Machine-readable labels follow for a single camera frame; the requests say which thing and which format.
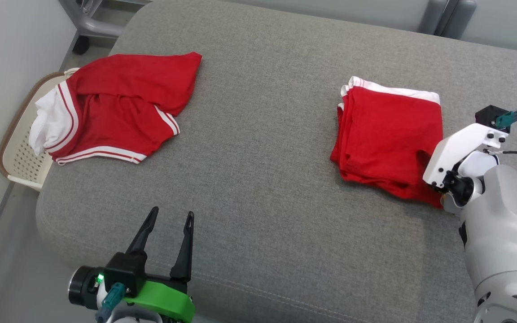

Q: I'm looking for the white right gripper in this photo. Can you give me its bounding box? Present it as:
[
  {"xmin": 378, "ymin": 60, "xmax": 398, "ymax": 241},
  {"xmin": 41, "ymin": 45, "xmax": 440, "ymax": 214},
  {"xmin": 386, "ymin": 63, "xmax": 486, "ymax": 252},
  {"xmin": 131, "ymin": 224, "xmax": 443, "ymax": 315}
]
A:
[{"xmin": 422, "ymin": 122, "xmax": 510, "ymax": 189}]

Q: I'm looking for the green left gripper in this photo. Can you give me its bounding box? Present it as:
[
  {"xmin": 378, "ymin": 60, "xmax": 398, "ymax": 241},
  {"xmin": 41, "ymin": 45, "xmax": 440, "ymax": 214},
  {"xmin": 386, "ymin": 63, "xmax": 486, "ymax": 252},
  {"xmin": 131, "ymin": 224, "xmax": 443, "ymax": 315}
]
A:
[{"xmin": 124, "ymin": 206, "xmax": 196, "ymax": 323}]

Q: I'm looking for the red garment white trim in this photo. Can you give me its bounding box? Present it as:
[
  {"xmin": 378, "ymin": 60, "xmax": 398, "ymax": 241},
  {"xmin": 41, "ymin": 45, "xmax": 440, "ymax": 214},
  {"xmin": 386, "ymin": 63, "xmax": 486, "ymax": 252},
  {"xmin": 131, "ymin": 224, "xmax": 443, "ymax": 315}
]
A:
[{"xmin": 337, "ymin": 75, "xmax": 444, "ymax": 189}]

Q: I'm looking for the red jersey white striped trim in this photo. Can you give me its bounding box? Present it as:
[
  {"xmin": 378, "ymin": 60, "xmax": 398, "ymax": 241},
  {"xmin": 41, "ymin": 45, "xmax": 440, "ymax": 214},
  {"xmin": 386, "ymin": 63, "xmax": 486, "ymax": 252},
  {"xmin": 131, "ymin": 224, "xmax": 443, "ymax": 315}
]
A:
[{"xmin": 28, "ymin": 52, "xmax": 203, "ymax": 166}]

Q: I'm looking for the grey metal stand leg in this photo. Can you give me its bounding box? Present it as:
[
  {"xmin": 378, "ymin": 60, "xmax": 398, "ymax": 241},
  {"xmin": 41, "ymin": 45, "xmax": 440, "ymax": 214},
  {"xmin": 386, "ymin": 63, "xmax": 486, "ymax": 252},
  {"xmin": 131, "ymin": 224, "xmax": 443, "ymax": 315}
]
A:
[{"xmin": 419, "ymin": 0, "xmax": 478, "ymax": 39}]

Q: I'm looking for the grey fabric sofa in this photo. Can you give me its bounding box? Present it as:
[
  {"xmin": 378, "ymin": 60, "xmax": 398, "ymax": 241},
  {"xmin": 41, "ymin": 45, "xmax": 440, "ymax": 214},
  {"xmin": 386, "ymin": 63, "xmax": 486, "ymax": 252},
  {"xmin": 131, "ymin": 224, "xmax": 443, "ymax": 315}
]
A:
[{"xmin": 35, "ymin": 0, "xmax": 517, "ymax": 323}]

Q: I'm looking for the cream plastic laundry basket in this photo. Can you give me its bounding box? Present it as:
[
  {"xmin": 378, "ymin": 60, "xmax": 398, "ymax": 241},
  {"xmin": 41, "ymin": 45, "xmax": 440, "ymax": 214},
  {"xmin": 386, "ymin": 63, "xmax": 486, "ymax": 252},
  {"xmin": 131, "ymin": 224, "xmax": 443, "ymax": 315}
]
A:
[{"xmin": 0, "ymin": 72, "xmax": 74, "ymax": 192}]

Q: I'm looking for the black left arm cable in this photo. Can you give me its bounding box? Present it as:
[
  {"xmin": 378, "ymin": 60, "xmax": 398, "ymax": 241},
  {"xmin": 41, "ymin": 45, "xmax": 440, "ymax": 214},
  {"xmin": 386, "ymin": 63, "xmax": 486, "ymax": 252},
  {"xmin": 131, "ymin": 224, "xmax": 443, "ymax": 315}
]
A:
[{"xmin": 95, "ymin": 283, "xmax": 125, "ymax": 323}]

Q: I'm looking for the grey wheeled metal frame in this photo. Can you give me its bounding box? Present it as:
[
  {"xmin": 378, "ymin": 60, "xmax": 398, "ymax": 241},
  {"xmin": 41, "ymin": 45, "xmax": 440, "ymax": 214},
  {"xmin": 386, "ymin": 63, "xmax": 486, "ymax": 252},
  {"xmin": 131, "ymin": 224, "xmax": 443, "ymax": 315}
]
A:
[{"xmin": 59, "ymin": 0, "xmax": 152, "ymax": 56}]

